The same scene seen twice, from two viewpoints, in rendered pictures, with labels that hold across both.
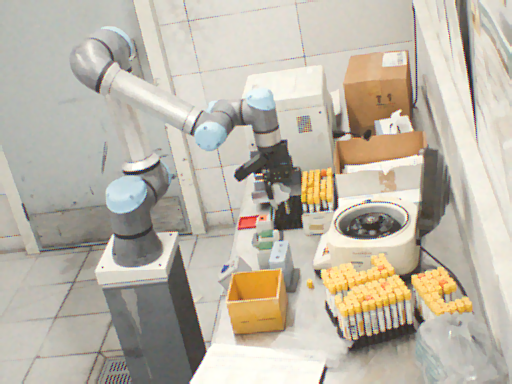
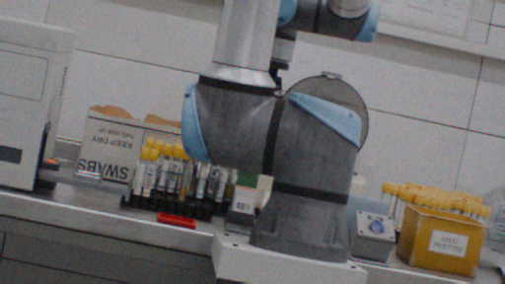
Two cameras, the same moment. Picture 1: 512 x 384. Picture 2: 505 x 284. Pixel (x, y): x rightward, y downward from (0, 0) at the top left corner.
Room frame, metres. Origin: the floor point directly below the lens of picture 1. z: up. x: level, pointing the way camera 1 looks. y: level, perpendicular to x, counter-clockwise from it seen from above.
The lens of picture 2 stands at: (2.64, 1.89, 1.16)
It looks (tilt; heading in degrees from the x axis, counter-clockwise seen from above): 5 degrees down; 257
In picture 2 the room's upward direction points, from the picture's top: 11 degrees clockwise
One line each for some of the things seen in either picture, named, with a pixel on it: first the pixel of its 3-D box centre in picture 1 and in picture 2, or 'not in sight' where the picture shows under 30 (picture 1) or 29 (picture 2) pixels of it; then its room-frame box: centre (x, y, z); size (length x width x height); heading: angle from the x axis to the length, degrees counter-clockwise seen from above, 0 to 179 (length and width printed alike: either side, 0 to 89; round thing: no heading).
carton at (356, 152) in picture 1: (383, 172); (140, 150); (2.24, -0.39, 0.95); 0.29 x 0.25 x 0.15; 80
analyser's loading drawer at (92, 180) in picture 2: (264, 180); (75, 174); (2.41, -0.03, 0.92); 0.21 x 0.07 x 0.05; 170
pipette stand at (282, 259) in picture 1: (282, 266); (359, 221); (1.86, -0.02, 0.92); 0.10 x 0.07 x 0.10; 165
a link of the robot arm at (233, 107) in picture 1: (226, 115); (286, 7); (2.11, 0.04, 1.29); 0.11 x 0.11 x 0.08; 68
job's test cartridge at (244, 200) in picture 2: (265, 227); (243, 205); (2.10, 0.00, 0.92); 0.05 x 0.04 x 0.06; 77
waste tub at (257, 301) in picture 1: (257, 301); (440, 240); (1.73, 0.06, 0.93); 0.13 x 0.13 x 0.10; 79
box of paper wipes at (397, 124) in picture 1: (394, 129); not in sight; (2.57, -0.51, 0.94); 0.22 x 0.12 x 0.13; 174
